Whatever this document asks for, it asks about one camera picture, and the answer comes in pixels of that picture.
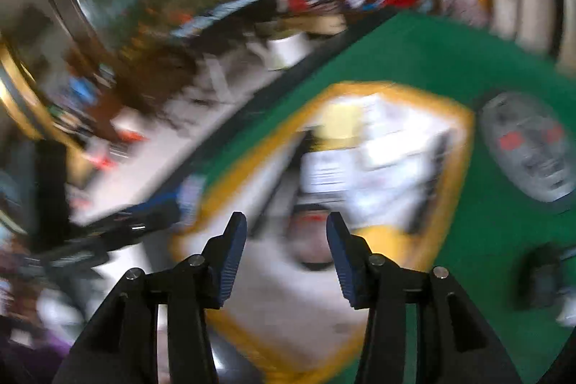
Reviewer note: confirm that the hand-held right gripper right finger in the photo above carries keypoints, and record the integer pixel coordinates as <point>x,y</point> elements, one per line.
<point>344,258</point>

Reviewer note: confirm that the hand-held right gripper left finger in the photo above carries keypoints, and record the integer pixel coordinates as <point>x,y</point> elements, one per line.
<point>229,258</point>

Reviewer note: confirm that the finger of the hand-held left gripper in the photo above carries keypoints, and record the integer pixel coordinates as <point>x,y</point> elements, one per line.
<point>171,204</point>

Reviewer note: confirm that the yellow-rimmed white tray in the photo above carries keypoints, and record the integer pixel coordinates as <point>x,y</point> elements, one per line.
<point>270,298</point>

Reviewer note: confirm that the white bucket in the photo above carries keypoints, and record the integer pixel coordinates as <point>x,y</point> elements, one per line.
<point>285,51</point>

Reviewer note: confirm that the small black box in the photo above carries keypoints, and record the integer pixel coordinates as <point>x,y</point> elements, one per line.
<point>537,280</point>

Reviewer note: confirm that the round grey control panel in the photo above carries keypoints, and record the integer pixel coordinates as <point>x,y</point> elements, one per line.
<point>531,159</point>

